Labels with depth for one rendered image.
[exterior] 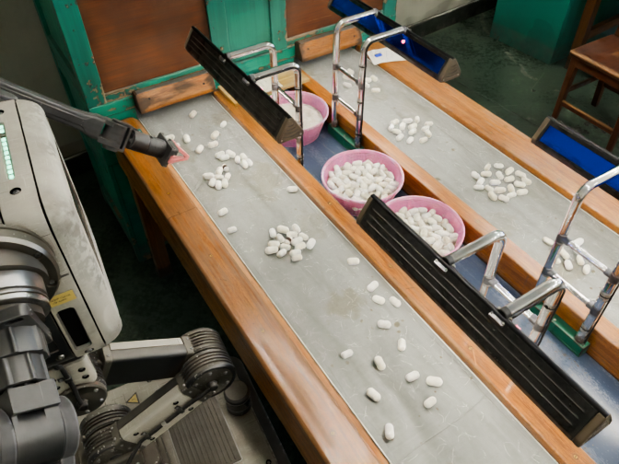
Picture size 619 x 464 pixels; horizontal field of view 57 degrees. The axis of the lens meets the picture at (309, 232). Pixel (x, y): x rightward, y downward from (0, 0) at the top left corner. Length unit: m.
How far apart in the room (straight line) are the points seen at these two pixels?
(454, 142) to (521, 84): 1.96
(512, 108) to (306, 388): 2.72
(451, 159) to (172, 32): 1.07
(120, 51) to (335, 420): 1.42
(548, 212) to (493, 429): 0.77
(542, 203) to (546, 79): 2.26
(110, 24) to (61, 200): 1.32
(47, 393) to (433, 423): 0.87
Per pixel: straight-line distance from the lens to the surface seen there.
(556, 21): 4.19
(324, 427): 1.31
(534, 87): 4.00
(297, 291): 1.55
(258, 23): 2.31
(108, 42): 2.11
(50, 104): 1.66
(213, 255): 1.63
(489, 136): 2.10
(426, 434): 1.36
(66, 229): 0.83
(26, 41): 2.94
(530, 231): 1.81
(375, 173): 1.92
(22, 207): 0.82
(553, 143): 1.59
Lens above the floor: 1.95
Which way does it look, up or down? 45 degrees down
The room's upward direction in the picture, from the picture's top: 1 degrees counter-clockwise
